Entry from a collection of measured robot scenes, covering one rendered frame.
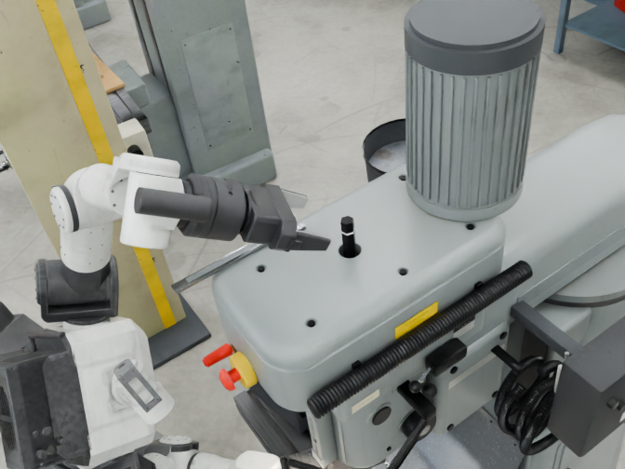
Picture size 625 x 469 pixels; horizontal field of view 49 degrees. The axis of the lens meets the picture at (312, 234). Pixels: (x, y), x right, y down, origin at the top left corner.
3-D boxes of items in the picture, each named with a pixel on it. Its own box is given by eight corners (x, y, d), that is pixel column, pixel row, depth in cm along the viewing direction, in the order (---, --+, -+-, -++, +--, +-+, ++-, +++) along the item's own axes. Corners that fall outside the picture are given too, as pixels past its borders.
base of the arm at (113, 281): (37, 310, 141) (38, 332, 131) (33, 250, 138) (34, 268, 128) (113, 303, 147) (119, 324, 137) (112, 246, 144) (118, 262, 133)
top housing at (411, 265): (294, 432, 108) (280, 372, 97) (214, 329, 124) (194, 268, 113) (510, 288, 124) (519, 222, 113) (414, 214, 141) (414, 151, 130)
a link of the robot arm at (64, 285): (44, 235, 130) (46, 276, 140) (46, 275, 125) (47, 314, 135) (108, 233, 134) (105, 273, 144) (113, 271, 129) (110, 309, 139)
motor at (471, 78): (460, 240, 112) (472, 64, 90) (383, 181, 124) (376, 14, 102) (547, 187, 119) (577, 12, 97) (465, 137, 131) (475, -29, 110)
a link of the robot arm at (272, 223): (258, 218, 110) (186, 208, 104) (280, 168, 105) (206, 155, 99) (281, 271, 101) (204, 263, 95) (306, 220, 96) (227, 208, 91)
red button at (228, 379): (230, 397, 112) (225, 383, 109) (219, 381, 115) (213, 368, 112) (247, 387, 113) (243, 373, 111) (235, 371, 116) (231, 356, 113)
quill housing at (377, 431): (363, 495, 143) (353, 410, 121) (307, 425, 156) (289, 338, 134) (432, 444, 149) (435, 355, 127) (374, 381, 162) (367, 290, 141)
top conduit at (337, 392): (320, 423, 103) (317, 411, 101) (304, 405, 106) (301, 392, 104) (532, 280, 119) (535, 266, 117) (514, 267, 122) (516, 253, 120)
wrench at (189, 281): (179, 299, 109) (178, 295, 108) (168, 284, 111) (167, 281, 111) (306, 229, 117) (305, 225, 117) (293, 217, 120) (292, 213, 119)
